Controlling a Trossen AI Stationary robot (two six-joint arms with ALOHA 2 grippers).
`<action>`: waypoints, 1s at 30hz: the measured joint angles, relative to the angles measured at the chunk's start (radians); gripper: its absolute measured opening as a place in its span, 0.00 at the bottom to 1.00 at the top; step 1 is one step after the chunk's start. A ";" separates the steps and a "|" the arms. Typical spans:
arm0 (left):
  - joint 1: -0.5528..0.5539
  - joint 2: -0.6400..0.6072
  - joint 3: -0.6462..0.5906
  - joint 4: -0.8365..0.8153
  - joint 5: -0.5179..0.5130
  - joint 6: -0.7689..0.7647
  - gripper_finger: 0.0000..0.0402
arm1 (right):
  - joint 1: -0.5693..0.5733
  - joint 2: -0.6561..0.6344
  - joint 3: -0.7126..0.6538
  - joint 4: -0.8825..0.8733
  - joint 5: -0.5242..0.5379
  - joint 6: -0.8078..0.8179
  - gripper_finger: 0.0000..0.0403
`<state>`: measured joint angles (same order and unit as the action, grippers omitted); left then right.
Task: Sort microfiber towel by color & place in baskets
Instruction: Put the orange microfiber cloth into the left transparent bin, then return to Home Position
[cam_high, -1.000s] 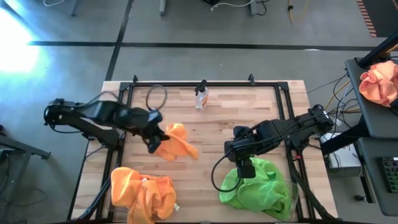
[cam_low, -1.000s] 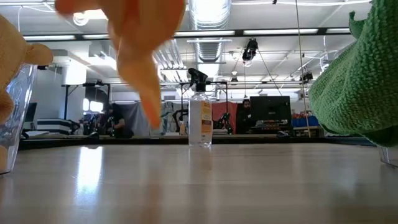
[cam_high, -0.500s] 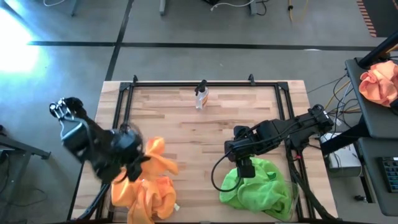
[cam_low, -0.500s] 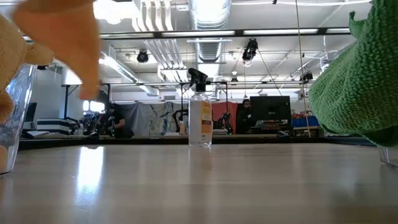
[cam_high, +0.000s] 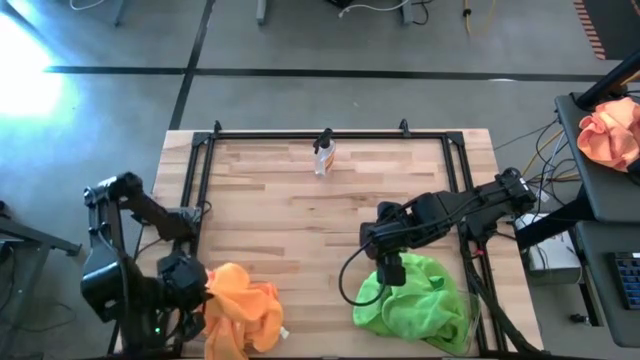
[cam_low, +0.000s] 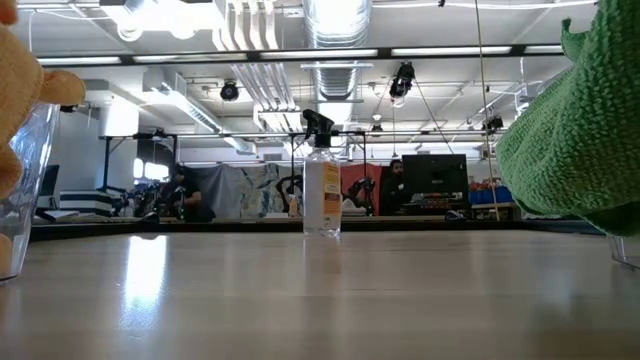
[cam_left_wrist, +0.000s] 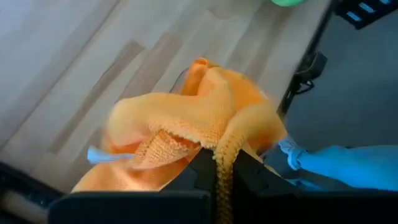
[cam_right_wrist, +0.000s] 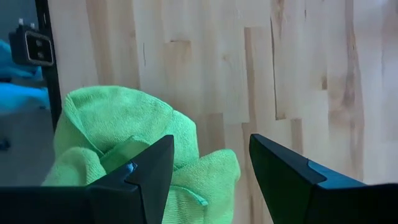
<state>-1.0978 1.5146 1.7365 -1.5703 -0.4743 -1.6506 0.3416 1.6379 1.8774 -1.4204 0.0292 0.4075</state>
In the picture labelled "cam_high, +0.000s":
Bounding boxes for black floor mat orange stripes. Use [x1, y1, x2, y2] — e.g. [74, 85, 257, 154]
[572, 0, 640, 62]

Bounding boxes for black aluminium table frame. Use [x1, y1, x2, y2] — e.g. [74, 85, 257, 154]
[107, 118, 549, 360]

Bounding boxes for dark grey desk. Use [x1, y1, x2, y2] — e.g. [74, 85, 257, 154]
[572, 219, 640, 350]
[514, 91, 640, 251]

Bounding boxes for black computer keyboard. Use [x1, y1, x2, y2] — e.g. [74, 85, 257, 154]
[606, 250, 640, 311]

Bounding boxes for yellow hanging cable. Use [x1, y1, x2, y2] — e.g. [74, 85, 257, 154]
[460, 0, 497, 37]

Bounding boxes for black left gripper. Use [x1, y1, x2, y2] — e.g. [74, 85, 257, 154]
[142, 253, 211, 349]

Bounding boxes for white floor cable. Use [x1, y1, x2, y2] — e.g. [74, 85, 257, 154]
[337, 0, 405, 20]
[68, 0, 107, 12]

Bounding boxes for clear plastic basket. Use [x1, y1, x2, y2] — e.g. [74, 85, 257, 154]
[442, 284, 483, 357]

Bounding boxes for clear spray bottle black trigger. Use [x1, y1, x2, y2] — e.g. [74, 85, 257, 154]
[312, 127, 338, 178]

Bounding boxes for black floor cable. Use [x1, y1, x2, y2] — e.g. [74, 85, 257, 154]
[493, 118, 560, 152]
[410, 0, 432, 27]

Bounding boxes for white equipment box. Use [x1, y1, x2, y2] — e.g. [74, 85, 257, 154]
[514, 212, 585, 287]

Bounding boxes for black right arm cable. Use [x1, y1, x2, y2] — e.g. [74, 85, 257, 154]
[338, 240, 390, 308]

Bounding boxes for grey desk frame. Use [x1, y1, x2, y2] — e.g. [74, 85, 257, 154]
[0, 199, 84, 259]

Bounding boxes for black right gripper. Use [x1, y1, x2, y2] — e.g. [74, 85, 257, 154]
[358, 193, 444, 288]

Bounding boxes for black monitor stand pole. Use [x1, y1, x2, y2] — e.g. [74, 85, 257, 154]
[573, 47, 640, 110]

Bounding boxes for yellow floor cable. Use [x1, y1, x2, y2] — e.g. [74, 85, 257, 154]
[521, 127, 570, 183]

